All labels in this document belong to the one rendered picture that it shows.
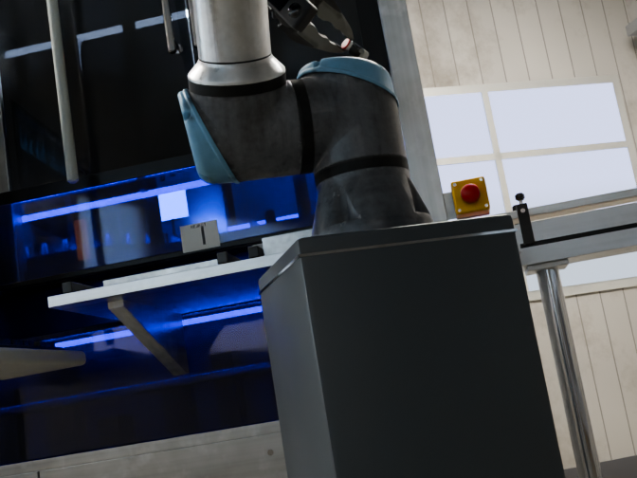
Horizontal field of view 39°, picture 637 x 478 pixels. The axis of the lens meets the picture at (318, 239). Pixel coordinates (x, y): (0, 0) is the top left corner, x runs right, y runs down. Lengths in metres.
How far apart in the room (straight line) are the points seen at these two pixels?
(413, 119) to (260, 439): 0.75
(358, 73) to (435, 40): 3.98
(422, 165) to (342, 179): 0.90
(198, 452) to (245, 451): 0.10
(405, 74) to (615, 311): 3.24
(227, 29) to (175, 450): 1.16
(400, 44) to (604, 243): 0.62
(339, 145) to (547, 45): 4.30
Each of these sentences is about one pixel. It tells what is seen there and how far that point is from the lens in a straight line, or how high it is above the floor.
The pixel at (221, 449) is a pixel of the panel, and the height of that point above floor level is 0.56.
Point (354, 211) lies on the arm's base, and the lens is 1.04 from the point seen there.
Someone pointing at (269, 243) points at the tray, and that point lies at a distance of 1.58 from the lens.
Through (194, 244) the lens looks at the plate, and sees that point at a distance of 2.01.
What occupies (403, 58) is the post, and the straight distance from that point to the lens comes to 2.02.
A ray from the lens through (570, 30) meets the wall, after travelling 5.45.
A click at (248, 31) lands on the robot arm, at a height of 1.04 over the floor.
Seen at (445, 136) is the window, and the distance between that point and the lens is 4.86.
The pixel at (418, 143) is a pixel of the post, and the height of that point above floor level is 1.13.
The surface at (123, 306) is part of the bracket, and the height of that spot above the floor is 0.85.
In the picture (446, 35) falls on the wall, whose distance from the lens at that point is 5.10.
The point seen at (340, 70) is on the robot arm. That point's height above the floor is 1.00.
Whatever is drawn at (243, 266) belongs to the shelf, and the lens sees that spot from 1.56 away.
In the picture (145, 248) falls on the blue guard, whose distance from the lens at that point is 2.04.
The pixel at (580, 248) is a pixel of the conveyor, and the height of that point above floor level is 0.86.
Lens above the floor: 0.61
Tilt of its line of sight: 10 degrees up
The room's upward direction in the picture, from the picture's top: 9 degrees counter-clockwise
